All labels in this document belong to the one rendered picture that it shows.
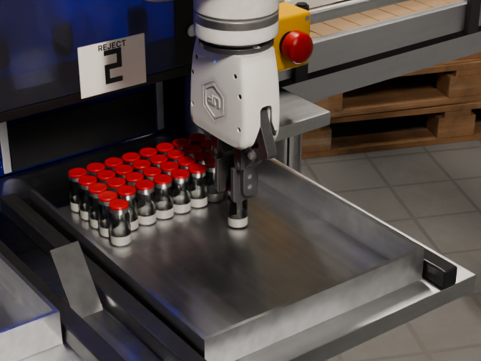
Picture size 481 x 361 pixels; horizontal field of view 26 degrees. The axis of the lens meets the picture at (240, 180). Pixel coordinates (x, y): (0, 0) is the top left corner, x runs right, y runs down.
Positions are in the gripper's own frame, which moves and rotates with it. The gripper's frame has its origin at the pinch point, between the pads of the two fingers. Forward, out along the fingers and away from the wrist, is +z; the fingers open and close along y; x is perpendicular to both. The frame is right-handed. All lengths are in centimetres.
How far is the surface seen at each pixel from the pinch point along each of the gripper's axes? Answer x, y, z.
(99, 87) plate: -6.3, -17.7, -5.8
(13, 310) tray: -26.7, 1.1, 5.8
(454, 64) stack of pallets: 177, -130, 67
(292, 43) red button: 19.2, -14.9, -6.5
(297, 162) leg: 35, -32, 21
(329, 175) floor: 132, -135, 94
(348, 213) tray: 8.4, 8.6, 3.3
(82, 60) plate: -8.1, -17.7, -9.4
